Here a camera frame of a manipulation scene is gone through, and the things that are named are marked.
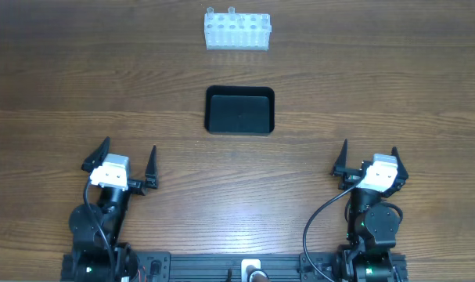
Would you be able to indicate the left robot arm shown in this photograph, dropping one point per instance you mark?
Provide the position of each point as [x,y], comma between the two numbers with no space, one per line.
[84,227]

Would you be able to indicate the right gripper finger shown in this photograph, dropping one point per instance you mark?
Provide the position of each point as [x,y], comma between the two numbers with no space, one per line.
[401,170]
[342,164]

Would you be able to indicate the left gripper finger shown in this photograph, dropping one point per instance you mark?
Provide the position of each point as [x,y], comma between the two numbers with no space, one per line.
[98,154]
[152,172]

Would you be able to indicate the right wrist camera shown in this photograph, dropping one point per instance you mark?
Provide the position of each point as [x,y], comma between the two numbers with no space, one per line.
[382,172]

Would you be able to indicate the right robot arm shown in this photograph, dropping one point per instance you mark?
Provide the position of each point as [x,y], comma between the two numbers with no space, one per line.
[378,225]

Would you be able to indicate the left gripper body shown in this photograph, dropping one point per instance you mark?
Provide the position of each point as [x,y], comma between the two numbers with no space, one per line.
[137,186]

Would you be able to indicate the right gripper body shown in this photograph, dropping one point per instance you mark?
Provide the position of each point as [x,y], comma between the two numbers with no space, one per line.
[350,178]

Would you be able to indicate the mounting rail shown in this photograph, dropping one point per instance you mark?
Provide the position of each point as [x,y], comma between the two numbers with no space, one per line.
[206,268]

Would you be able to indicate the black tray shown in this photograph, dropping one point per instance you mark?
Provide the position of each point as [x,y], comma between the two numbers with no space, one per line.
[241,113]

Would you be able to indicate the white test tube rack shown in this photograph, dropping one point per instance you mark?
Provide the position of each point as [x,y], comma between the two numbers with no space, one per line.
[237,39]

